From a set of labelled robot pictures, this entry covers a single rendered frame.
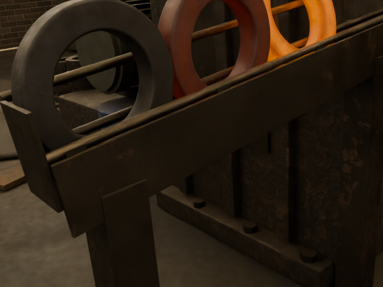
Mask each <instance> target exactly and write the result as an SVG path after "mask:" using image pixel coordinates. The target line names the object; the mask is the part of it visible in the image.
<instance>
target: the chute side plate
mask: <svg viewBox="0 0 383 287"><path fill-rule="evenodd" d="M380 56H383V22H382V23H380V24H378V25H376V26H373V27H371V28H369V29H366V30H364V31H362V32H359V33H357V34H354V35H352V36H350V37H348V38H345V39H343V40H341V41H338V42H336V43H334V44H331V45H329V46H326V47H324V48H322V49H320V50H317V51H315V52H313V53H310V54H308V55H306V56H303V57H301V58H298V59H296V60H294V61H291V62H289V63H287V64H285V65H282V66H280V67H278V68H275V69H273V70H270V71H268V72H266V73H264V74H261V75H259V76H257V77H254V78H252V79H250V80H247V81H245V82H243V83H240V84H238V85H236V86H233V87H231V88H229V89H226V90H224V91H222V92H219V93H217V94H215V95H212V96H210V97H208V98H205V99H203V100H201V101H198V102H196V103H194V104H191V105H189V106H186V107H184V108H182V109H180V110H177V111H175V112H173V113H170V114H168V115H166V116H163V117H161V118H158V119H156V120H154V121H152V122H149V123H147V124H145V125H142V126H140V127H138V128H135V129H133V130H131V131H128V132H126V133H124V134H121V135H119V136H117V137H115V138H112V139H110V140H107V141H105V142H103V143H100V144H98V145H96V146H93V147H91V148H89V149H87V150H84V151H81V152H79V153H77V154H75V155H72V156H70V157H68V158H65V159H63V160H61V161H59V162H56V163H53V164H51V165H50V168H51V171H52V175H53V177H54V181H55V184H56V188H57V190H58V194H59V197H60V200H61V203H62V206H63V209H64V213H65V216H66V219H67V222H68V226H69V228H70V231H71V235H72V237H73V238H76V237H78V236H80V235H82V234H83V233H85V232H87V231H89V230H91V229H93V228H95V227H96V226H98V225H100V224H102V223H103V222H104V215H103V208H102V204H101V197H102V196H104V195H107V194H110V193H112V192H115V191H117V190H120V189H122V188H124V187H127V186H130V185H132V184H135V183H137V182H140V181H143V180H144V179H146V181H147V184H148V194H149V198H150V197H151V196H153V195H155V194H157V193H159V192H160V191H162V190H164V189H166V188H168V187H170V186H172V185H173V184H175V183H177V182H179V181H181V180H183V179H185V178H186V177H188V176H190V175H192V174H194V173H196V172H197V171H199V170H201V169H203V168H204V167H206V166H208V165H210V164H212V163H214V162H216V161H217V160H219V159H221V158H223V157H225V156H227V155H229V154H230V153H232V152H234V151H236V150H238V149H240V148H242V147H243V146H245V145H247V144H249V143H250V142H252V141H255V140H256V139H258V138H260V137H261V136H263V135H265V134H267V133H269V132H271V131H273V130H274V129H276V128H278V127H280V126H282V125H284V124H286V123H287V122H289V121H291V120H293V119H294V118H297V117H299V116H300V115H302V114H304V113H305V112H307V111H309V110H311V109H313V108H315V107H317V106H318V105H320V104H322V103H324V102H326V101H328V100H330V99H331V98H333V97H335V96H337V95H339V94H341V93H343V92H344V91H346V90H348V89H350V88H351V87H354V86H355V85H357V84H359V83H361V82H363V81H364V80H366V79H368V78H370V77H372V76H373V74H374V60H375V58H378V57H380Z"/></svg>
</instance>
